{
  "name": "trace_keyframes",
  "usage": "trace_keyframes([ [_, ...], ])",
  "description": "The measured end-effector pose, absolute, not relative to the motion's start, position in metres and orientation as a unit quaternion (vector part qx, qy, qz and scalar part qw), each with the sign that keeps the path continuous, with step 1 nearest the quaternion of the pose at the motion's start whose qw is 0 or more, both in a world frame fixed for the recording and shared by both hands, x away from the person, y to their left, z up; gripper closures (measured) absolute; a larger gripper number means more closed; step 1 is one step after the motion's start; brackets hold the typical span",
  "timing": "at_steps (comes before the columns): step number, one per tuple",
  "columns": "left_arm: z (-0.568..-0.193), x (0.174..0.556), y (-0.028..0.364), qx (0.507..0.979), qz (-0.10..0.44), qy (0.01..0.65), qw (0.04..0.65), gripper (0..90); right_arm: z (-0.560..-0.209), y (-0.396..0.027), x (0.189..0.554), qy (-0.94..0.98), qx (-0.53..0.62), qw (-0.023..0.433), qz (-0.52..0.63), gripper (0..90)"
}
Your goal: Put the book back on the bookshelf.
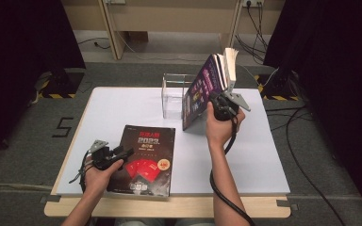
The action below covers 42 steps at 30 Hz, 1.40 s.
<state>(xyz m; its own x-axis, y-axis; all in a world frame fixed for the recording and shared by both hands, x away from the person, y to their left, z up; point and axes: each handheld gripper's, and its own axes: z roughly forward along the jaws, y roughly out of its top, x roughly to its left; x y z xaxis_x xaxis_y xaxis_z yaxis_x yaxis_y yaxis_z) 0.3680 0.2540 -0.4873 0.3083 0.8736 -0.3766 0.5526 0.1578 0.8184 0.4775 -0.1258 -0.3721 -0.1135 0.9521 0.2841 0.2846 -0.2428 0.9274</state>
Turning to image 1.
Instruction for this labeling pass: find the bundle of black cables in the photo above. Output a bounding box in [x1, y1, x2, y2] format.
[235, 1, 270, 65]

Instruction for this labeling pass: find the grey tape piece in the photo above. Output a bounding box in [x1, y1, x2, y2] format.
[39, 194, 61, 204]
[276, 199, 300, 211]

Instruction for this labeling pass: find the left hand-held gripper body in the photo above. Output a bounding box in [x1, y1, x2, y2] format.
[89, 139, 121, 171]

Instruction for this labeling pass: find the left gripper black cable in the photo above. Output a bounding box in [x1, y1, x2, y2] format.
[69, 150, 93, 193]

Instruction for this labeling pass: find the beige wooden desk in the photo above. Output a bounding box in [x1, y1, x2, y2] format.
[59, 0, 286, 62]

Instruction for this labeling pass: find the white picture-grid book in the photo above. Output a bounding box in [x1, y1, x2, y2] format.
[222, 47, 239, 92]

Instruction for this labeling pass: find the black curtain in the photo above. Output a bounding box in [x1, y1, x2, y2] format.
[0, 0, 86, 164]
[263, 0, 362, 218]

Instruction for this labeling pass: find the black yellow striped base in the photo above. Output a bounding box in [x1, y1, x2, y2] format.
[37, 69, 85, 100]
[254, 73, 301, 102]

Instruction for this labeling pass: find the purple book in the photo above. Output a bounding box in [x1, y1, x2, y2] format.
[181, 53, 230, 131]

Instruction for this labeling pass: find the long black floor cable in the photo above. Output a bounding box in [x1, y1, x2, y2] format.
[265, 105, 347, 226]

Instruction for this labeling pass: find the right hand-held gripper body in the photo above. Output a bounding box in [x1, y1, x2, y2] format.
[211, 91, 252, 121]

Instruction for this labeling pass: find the dark brown book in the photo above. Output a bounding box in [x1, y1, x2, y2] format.
[107, 124, 176, 198]

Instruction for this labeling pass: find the person's right hand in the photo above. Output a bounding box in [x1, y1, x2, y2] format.
[205, 102, 246, 149]

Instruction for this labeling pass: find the person's left hand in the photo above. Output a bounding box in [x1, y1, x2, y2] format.
[83, 159, 124, 197]

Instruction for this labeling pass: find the thin black floor cable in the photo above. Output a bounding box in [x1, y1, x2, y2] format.
[75, 37, 111, 51]

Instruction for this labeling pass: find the clear acrylic book rack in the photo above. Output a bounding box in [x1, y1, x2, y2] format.
[161, 73, 196, 121]

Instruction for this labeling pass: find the white wall socket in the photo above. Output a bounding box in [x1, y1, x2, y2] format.
[242, 0, 265, 8]

